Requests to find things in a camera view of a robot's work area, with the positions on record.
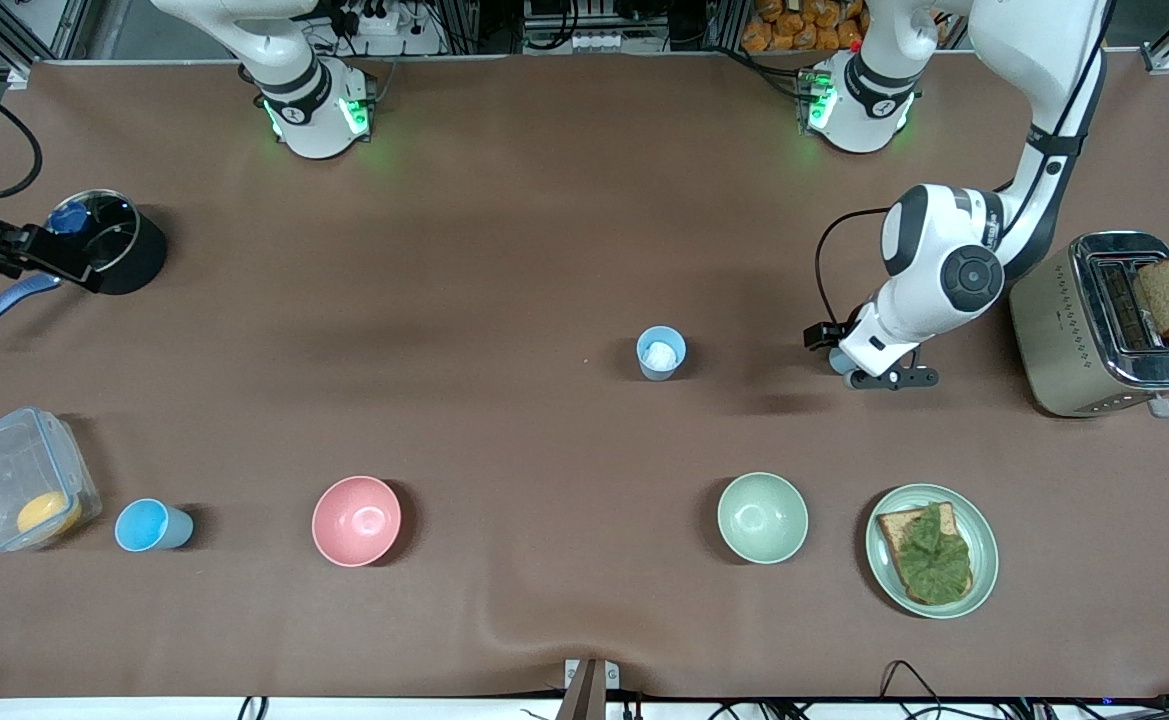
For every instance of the blue plastic cup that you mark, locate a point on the blue plastic cup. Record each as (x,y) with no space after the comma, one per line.
(837,360)
(661,358)
(149,526)

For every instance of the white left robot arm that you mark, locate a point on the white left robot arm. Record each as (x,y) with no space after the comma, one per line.
(944,250)

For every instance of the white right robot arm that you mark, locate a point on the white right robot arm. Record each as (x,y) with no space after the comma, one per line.
(309,100)

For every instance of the glass lid with blue knob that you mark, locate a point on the glass lid with blue knob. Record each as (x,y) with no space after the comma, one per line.
(114,228)

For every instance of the toast slice under lettuce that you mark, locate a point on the toast slice under lettuce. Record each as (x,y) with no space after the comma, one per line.
(892,530)

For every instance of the beige and chrome toaster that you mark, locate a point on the beige and chrome toaster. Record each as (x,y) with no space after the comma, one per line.
(1054,340)

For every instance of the green lettuce leaf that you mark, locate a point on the green lettuce leaf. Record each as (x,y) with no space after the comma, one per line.
(934,560)

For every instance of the pale green bowl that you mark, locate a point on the pale green bowl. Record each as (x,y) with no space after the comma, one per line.
(762,518)

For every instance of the pale green plate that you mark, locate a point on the pale green plate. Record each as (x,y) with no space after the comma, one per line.
(984,560)

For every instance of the clear plastic food container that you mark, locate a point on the clear plastic food container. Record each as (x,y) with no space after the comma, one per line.
(4,470)

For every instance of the round yellow food piece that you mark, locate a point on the round yellow food piece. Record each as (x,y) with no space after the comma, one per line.
(47,514)

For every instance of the brown table cover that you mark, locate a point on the brown table cover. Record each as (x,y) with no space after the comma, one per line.
(544,300)

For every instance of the bag of orange buns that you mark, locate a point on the bag of orange buns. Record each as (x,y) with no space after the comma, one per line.
(794,28)

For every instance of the small white power strip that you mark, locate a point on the small white power strip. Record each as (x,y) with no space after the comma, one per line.
(596,42)

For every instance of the pink bowl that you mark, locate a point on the pink bowl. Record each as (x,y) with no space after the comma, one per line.
(356,521)

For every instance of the white power strip with plugs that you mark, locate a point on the white power strip with plugs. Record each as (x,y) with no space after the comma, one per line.
(379,22)

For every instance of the metal bracket with post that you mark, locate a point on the metal bracket with post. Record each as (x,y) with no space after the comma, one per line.
(584,690)

